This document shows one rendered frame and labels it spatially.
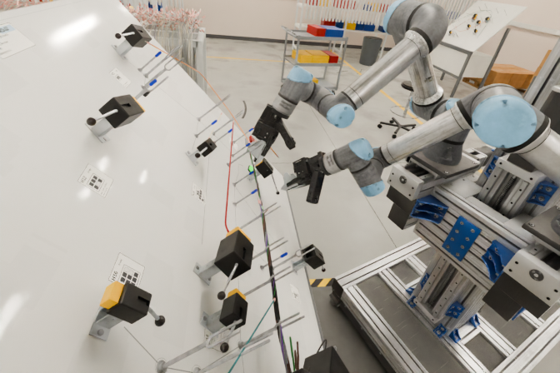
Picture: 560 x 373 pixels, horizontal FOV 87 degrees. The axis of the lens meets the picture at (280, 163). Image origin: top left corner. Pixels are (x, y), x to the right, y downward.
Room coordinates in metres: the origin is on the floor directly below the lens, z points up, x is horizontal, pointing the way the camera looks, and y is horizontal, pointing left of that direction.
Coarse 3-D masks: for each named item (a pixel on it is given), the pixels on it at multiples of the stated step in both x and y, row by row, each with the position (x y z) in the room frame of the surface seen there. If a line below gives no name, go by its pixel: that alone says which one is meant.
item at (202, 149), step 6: (210, 138) 0.71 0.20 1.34; (204, 144) 0.67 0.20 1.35; (210, 144) 0.69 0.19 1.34; (198, 150) 0.66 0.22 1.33; (204, 150) 0.65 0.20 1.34; (210, 150) 0.66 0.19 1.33; (192, 156) 0.67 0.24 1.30; (198, 156) 0.62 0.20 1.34; (204, 156) 0.66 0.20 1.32; (198, 162) 0.68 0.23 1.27
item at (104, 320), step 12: (132, 288) 0.21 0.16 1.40; (120, 300) 0.19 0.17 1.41; (132, 300) 0.20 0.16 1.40; (144, 300) 0.21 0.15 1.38; (108, 312) 0.19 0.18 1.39; (120, 312) 0.19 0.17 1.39; (132, 312) 0.19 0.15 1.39; (144, 312) 0.20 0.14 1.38; (96, 324) 0.19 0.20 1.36; (108, 324) 0.19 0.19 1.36; (156, 324) 0.20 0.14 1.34; (96, 336) 0.17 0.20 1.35
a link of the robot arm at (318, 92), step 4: (316, 84) 0.97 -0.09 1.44; (316, 88) 0.96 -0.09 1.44; (320, 88) 0.97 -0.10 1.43; (324, 88) 0.98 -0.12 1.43; (312, 92) 0.95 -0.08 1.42; (316, 92) 0.95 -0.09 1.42; (320, 92) 0.95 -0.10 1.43; (324, 92) 0.94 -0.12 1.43; (328, 92) 0.94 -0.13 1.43; (332, 92) 1.02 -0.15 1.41; (312, 96) 0.95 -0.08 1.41; (316, 96) 0.94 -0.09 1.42; (320, 96) 0.93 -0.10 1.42; (308, 100) 0.95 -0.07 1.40; (312, 100) 0.95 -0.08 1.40; (316, 100) 0.93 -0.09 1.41; (308, 104) 0.97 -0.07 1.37; (312, 104) 0.95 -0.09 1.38; (316, 104) 0.92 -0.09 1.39; (316, 108) 0.93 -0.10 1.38
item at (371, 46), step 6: (366, 36) 7.84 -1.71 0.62; (366, 42) 7.61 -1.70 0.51; (372, 42) 7.53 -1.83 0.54; (378, 42) 7.55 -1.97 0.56; (366, 48) 7.59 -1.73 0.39; (372, 48) 7.53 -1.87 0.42; (378, 48) 7.60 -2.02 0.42; (366, 54) 7.58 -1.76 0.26; (372, 54) 7.55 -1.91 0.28; (360, 60) 7.70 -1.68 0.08; (366, 60) 7.57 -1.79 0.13; (372, 60) 7.57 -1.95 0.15
